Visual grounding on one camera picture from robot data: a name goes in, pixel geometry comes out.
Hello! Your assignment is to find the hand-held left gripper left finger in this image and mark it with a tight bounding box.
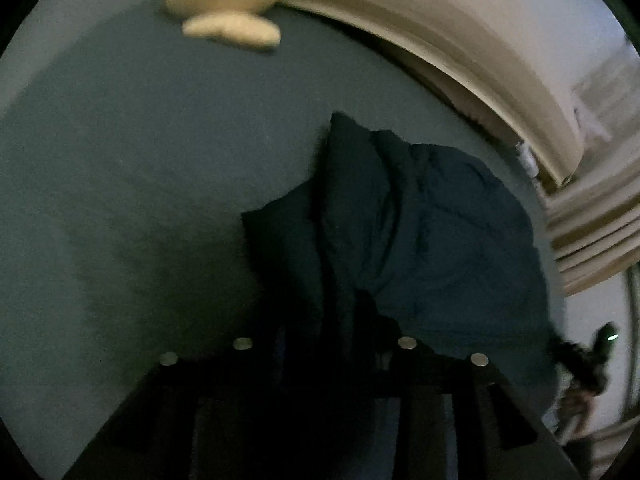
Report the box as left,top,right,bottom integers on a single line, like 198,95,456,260
65,332,287,480

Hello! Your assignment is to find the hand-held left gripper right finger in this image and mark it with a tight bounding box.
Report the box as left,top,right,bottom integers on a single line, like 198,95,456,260
384,335,581,480

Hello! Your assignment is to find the dark zip-up fleece jacket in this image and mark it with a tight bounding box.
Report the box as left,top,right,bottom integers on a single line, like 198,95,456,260
240,111,567,411

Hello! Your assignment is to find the beige curtain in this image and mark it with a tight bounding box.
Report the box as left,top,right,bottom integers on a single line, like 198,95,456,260
542,160,640,297

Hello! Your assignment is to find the grey bed blanket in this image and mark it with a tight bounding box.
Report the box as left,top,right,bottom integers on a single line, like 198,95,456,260
0,2,567,480

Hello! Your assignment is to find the large beige pillow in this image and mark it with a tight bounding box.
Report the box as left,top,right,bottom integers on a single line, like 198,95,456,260
280,0,587,187

